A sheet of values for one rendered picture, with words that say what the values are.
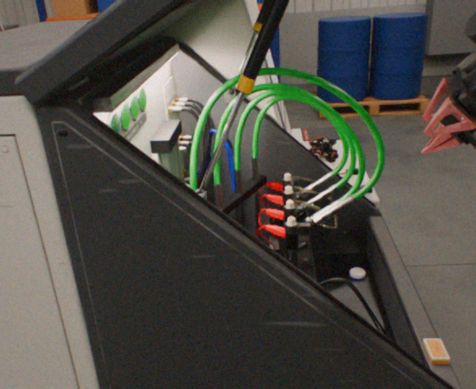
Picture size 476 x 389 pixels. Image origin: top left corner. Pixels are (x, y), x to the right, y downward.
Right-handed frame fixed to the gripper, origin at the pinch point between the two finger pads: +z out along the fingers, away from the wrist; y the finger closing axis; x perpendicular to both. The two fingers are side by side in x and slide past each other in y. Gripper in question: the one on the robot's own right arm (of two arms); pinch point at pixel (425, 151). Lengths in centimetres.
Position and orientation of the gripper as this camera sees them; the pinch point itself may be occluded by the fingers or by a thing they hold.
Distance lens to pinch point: 114.3
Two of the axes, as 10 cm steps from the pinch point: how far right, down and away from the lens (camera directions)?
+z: -6.4, 5.8, 5.1
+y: -7.1, -7.0, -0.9
